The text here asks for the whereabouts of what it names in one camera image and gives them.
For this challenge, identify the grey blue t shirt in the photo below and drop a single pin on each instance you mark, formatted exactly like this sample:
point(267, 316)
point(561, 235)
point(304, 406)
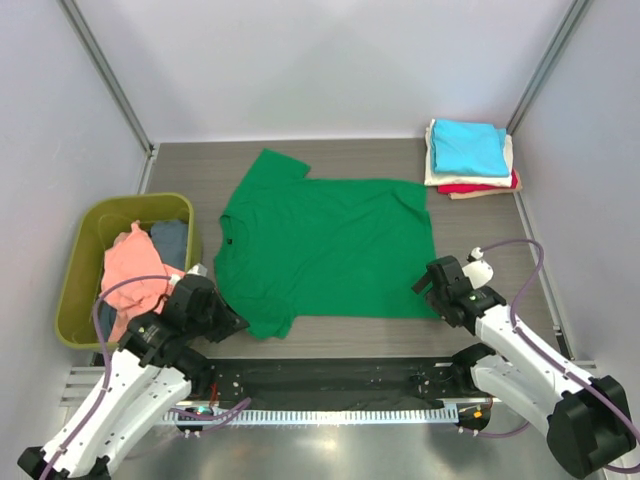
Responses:
point(172, 240)

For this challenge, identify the folded tan t shirt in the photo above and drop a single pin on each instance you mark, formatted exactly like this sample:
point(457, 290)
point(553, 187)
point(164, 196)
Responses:
point(514, 188)

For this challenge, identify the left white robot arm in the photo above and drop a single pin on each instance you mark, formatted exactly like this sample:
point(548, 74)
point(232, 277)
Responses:
point(152, 369)

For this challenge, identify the folded cream t shirt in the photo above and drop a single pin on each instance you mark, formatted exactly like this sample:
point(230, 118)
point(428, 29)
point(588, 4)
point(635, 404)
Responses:
point(432, 179)

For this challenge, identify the white slotted cable duct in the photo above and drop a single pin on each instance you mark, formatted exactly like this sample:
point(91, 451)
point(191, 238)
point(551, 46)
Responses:
point(446, 415)

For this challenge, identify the aluminium corner post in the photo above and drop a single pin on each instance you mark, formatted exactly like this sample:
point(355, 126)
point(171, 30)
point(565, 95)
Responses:
point(559, 41)
point(89, 42)

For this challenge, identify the folded red t shirt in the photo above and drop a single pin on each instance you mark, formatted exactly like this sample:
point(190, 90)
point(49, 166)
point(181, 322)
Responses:
point(446, 189)

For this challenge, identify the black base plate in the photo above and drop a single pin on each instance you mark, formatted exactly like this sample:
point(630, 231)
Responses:
point(335, 384)

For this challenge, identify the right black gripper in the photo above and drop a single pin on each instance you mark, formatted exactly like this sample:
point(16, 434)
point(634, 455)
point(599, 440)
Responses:
point(432, 300)

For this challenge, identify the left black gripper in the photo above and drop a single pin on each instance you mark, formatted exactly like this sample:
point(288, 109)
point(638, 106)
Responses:
point(230, 323)

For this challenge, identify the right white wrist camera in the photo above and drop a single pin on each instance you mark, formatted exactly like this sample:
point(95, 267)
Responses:
point(477, 269)

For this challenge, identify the green t shirt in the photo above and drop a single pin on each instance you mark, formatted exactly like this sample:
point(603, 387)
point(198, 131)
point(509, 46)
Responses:
point(296, 246)

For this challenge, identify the salmon pink t shirt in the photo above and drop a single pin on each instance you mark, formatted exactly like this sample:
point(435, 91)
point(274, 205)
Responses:
point(130, 272)

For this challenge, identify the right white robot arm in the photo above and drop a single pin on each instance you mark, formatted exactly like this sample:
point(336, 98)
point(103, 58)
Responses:
point(585, 420)

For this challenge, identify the left aluminium corner post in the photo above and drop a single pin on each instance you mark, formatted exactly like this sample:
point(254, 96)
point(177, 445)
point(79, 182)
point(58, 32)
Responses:
point(89, 42)

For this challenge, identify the olive green plastic bin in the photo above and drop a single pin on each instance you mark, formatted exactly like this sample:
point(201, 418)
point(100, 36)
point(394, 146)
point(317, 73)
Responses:
point(98, 229)

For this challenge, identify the folded cyan t shirt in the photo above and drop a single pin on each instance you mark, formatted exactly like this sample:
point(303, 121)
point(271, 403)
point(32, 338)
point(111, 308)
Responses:
point(468, 149)

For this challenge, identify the right aluminium corner post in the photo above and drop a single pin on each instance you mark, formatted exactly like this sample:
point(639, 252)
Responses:
point(559, 41)

